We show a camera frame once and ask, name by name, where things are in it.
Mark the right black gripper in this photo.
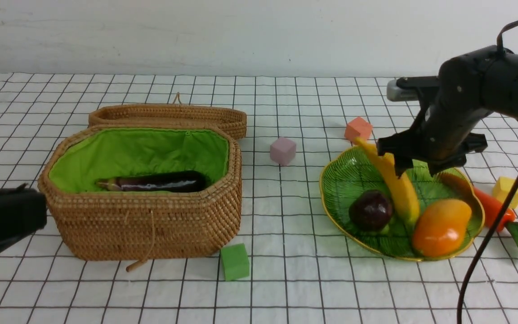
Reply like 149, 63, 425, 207
377, 76, 489, 176

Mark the yellow banana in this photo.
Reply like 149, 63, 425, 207
353, 137, 421, 229

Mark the orange yellow mango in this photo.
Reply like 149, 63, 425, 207
411, 199, 472, 258

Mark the dark purple mangosteen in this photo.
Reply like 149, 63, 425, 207
348, 189, 394, 233

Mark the orange carrot with green leaves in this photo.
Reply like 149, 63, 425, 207
437, 172, 518, 248

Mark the purple eggplant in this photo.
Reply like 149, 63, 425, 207
95, 170, 207, 193

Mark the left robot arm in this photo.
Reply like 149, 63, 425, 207
0, 183, 47, 253

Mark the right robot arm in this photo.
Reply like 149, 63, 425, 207
376, 45, 518, 175

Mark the yellow foam cube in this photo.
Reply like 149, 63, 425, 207
493, 176, 518, 210

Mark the orange foam cube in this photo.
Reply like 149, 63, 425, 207
344, 117, 373, 142

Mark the green glass leaf plate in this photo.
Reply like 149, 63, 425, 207
319, 146, 486, 262

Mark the pink foam cube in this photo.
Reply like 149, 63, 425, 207
270, 137, 296, 166

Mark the woven wicker basket lid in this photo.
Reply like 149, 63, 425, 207
88, 94, 247, 140

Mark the white checkered tablecloth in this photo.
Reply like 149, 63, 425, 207
0, 73, 518, 324

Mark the green foam cube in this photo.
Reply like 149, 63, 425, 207
220, 243, 250, 281

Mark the woven wicker basket green lining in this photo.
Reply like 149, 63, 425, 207
38, 125, 242, 261

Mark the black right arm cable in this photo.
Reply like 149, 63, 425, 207
456, 19, 518, 324

